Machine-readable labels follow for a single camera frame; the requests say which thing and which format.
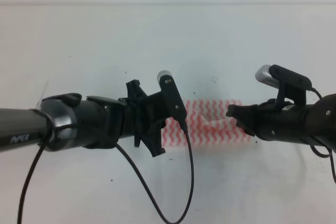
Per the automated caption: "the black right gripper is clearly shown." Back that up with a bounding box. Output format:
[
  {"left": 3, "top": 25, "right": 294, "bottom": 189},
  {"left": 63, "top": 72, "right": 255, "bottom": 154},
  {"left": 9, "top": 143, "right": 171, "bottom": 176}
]
[{"left": 226, "top": 101, "right": 314, "bottom": 142}]

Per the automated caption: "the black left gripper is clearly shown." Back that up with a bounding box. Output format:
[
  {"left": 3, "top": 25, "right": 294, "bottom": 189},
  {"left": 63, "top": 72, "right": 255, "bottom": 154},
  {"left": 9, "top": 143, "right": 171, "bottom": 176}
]
[{"left": 76, "top": 80, "right": 168, "bottom": 157}]

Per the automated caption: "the pink white wavy towel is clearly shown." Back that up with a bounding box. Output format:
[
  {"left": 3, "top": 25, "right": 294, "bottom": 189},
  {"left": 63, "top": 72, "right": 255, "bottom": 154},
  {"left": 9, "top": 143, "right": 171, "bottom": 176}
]
[{"left": 160, "top": 99, "right": 251, "bottom": 148}]

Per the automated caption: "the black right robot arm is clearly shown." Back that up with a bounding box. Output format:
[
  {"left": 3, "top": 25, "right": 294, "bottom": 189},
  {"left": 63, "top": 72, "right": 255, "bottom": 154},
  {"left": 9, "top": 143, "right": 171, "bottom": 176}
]
[{"left": 226, "top": 94, "right": 335, "bottom": 151}]

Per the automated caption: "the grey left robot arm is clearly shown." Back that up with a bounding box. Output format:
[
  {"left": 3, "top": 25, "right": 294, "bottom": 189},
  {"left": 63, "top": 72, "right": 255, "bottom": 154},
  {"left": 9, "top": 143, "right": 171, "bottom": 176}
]
[{"left": 1, "top": 80, "right": 169, "bottom": 157}]

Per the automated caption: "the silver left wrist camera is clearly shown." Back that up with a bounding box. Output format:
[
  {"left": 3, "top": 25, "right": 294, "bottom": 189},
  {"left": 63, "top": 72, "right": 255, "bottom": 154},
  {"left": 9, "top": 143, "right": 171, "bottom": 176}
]
[{"left": 157, "top": 70, "right": 187, "bottom": 122}]

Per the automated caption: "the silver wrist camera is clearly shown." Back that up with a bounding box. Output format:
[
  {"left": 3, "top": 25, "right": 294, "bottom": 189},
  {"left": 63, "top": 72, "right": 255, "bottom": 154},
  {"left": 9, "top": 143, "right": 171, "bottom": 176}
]
[
  {"left": 255, "top": 64, "right": 313, "bottom": 105},
  {"left": 157, "top": 70, "right": 187, "bottom": 122}
]

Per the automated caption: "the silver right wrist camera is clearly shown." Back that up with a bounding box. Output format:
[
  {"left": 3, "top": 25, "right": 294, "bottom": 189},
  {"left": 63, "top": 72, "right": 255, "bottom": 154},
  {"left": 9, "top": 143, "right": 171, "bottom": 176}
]
[{"left": 255, "top": 64, "right": 313, "bottom": 105}]

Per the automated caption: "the black right camera cable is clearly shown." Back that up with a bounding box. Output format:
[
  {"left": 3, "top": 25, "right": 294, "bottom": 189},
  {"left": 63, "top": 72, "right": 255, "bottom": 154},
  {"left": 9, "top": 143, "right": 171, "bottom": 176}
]
[{"left": 307, "top": 86, "right": 336, "bottom": 185}]

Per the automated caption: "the black camera cable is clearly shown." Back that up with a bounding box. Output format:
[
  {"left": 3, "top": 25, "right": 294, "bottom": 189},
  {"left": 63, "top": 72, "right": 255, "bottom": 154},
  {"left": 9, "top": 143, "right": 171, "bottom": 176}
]
[
  {"left": 307, "top": 86, "right": 336, "bottom": 185},
  {"left": 16, "top": 118, "right": 195, "bottom": 224}
]

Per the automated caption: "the black left camera cable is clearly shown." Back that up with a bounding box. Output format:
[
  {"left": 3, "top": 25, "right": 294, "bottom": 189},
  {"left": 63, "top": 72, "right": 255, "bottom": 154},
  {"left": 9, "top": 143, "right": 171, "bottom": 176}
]
[{"left": 16, "top": 118, "right": 195, "bottom": 224}]

